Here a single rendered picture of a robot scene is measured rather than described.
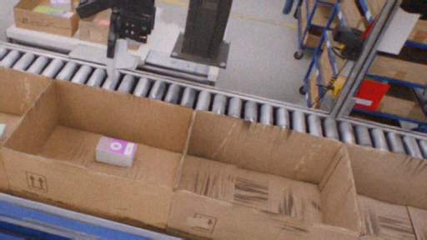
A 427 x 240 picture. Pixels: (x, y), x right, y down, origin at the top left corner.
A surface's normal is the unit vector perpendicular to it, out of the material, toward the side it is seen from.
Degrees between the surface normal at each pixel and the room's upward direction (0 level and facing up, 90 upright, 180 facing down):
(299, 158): 90
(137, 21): 90
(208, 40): 90
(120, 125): 89
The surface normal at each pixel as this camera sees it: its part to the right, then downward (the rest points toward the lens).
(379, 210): 0.11, -0.73
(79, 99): -0.21, 0.65
